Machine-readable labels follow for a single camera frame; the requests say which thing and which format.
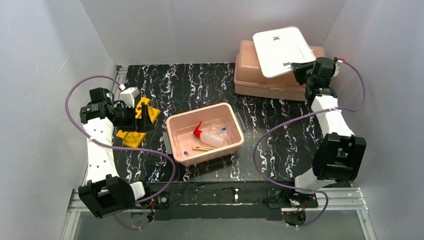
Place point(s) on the large pink lidded box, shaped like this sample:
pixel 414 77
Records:
pixel 250 81

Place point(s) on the wooden stick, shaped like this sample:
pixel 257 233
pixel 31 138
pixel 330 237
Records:
pixel 202 148

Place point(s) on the yellow test tube rack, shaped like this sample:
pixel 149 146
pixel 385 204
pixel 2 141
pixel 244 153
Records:
pixel 134 139

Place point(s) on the clear glass beaker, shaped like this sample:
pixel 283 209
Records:
pixel 217 124

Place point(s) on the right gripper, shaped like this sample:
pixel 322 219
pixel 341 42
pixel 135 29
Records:
pixel 301 73

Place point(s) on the white rectangular lid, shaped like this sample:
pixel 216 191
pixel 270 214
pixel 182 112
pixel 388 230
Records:
pixel 277 49

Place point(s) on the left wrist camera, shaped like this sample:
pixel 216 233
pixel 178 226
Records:
pixel 129 95

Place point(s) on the aluminium frame rail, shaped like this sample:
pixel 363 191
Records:
pixel 98 132

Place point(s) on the white squeeze bottle red cap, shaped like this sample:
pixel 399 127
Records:
pixel 209 138

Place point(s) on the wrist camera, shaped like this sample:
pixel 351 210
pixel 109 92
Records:
pixel 337 62
pixel 129 95

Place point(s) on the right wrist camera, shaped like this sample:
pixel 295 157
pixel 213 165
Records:
pixel 337 62

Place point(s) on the pink plastic bin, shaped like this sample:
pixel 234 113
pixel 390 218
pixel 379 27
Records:
pixel 180 129

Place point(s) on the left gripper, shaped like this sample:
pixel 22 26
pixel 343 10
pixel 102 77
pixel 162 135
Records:
pixel 137 117

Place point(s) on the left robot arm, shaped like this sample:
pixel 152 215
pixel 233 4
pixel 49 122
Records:
pixel 104 192

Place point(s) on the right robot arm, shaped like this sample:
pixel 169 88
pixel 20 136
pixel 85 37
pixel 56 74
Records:
pixel 340 153

